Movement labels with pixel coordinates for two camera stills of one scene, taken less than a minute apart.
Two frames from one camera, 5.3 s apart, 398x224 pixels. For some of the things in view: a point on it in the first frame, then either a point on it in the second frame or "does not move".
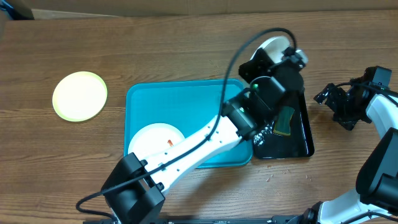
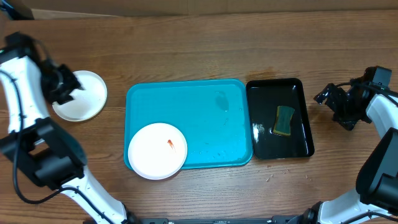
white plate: x=153 y=138 does not move
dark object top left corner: x=18 y=10 does not move
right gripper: x=340 y=96 does not move
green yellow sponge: x=282 y=121 does not move
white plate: x=274 y=46 to x=86 y=104
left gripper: x=257 y=64 to x=72 y=84
